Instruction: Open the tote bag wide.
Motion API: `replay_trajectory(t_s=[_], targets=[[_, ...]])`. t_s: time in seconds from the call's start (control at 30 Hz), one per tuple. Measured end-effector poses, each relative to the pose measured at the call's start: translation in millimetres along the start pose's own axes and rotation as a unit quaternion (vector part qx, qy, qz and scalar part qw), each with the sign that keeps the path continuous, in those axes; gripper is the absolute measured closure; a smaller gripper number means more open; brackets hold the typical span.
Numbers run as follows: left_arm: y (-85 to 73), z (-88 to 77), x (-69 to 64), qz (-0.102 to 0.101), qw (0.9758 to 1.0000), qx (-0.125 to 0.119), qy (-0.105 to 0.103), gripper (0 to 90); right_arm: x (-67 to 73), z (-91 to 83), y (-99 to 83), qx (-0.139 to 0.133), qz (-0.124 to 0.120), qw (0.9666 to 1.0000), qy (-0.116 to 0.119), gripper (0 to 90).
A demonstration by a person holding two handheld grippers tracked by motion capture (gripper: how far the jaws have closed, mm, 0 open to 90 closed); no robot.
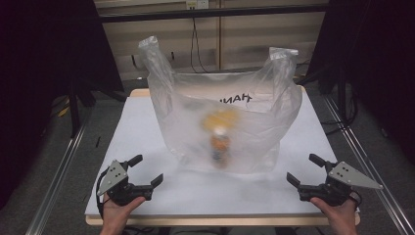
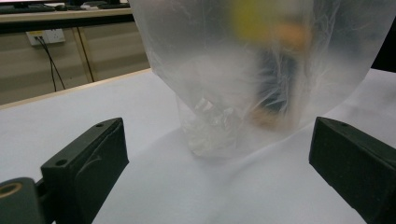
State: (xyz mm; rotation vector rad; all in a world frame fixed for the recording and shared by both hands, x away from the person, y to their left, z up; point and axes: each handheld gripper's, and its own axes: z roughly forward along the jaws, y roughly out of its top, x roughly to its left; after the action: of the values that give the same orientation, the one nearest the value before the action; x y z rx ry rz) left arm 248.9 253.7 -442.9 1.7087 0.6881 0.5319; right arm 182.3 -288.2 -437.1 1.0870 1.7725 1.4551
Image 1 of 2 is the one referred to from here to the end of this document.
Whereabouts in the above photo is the white wall outlet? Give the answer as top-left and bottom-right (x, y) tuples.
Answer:
(185, 0), (209, 10)

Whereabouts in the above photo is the metal floor rail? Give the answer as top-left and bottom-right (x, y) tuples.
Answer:
(24, 107), (94, 235)
(322, 94), (415, 235)

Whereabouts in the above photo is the yellow packet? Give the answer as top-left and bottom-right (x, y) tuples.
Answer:
(202, 109), (241, 131)

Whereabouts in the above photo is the wooden table with white top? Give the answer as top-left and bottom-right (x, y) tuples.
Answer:
(84, 87), (361, 227)

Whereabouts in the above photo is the translucent white plastic bag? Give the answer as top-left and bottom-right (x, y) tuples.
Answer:
(138, 35), (303, 175)

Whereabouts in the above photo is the person's left hand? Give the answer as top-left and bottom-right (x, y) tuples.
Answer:
(100, 195), (147, 235)

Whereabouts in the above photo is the black wall cable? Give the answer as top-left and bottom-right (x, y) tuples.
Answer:
(190, 18), (209, 74)

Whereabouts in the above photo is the black horizontal bar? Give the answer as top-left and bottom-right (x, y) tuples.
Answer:
(99, 3), (330, 24)

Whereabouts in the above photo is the orange drink bottle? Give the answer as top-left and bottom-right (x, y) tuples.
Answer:
(208, 126), (232, 169)

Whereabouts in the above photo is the black stand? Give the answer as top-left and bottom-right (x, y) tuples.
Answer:
(67, 84), (96, 138)
(336, 65), (348, 121)

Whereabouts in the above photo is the hand-held gripper cable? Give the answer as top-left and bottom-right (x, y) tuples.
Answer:
(349, 190), (363, 210)
(95, 167), (114, 219)

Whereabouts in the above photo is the right hand-held gripper cable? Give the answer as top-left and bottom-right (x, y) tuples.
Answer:
(349, 190), (363, 210)

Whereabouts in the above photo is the left hand-held gripper cable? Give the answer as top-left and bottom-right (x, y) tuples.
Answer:
(95, 167), (114, 219)

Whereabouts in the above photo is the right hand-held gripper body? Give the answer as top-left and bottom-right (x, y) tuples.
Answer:
(298, 161), (385, 208)

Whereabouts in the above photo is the black floor cable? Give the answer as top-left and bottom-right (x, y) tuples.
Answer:
(321, 94), (360, 136)

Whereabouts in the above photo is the black curtain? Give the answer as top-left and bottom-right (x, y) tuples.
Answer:
(306, 0), (415, 158)
(0, 0), (125, 210)

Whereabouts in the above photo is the person's right hand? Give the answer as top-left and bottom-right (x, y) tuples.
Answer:
(309, 196), (360, 235)

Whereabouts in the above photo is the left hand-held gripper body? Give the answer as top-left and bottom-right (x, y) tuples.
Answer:
(97, 159), (154, 208)

